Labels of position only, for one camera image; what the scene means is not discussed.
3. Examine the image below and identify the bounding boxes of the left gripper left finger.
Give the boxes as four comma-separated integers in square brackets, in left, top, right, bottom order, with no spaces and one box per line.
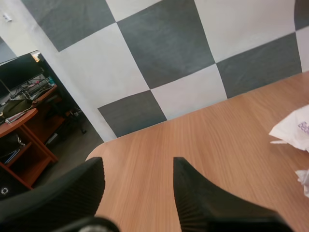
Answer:
[0,157,106,232]

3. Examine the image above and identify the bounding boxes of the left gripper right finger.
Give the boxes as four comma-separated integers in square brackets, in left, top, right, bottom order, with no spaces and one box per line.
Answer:
[173,157,294,232]

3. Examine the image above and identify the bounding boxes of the white wet wipes pack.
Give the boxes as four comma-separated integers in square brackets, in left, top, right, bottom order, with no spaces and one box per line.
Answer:
[268,104,309,198]

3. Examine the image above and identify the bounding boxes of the wooden office desk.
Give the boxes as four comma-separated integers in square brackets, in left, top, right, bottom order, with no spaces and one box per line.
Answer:
[0,84,59,190]

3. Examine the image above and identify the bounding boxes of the black office chair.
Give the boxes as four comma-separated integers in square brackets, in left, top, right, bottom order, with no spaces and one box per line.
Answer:
[38,94,88,135]

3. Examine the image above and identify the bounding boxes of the black computer monitor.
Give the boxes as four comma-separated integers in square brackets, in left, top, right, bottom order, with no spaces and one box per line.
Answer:
[0,52,44,97]

